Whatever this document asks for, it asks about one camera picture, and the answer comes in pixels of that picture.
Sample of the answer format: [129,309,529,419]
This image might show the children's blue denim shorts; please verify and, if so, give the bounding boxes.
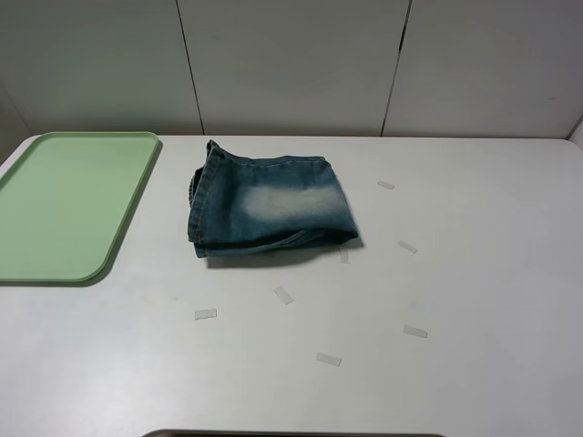
[188,140,359,259]

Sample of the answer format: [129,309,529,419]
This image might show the green plastic tray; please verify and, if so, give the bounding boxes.
[1,132,160,284]

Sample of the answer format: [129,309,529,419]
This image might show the clear tape piece middle tilted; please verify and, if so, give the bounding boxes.
[273,286,294,305]

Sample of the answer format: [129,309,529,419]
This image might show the clear tape piece upper right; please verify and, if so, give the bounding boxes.
[377,181,395,189]

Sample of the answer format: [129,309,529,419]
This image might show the clear tape piece far right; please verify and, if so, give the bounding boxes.
[397,240,418,253]

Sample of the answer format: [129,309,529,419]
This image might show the clear tape piece left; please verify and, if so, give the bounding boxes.
[195,309,218,320]

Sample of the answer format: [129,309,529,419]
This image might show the clear tape piece bottom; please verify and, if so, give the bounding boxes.
[316,352,342,367]

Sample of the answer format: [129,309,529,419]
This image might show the clear tape piece lower right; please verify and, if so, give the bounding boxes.
[404,325,428,339]

